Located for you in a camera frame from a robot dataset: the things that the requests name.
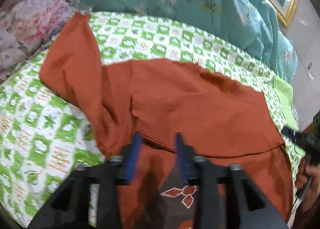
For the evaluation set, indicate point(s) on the teal floral quilt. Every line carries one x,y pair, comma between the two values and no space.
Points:
251,25

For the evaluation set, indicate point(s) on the rust orange knit sweater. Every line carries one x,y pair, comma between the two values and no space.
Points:
136,74

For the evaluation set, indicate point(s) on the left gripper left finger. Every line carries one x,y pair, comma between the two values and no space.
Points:
68,206

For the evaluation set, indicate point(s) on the purple floral ruffled pillow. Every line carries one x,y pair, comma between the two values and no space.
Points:
28,25

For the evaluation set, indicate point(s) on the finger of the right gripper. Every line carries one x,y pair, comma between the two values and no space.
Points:
290,133

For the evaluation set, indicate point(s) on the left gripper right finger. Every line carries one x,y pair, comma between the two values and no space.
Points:
228,197

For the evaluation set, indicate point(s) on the person's right hand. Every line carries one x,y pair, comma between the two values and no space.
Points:
306,171

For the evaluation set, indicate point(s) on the lime green sheet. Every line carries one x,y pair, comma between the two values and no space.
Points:
284,92

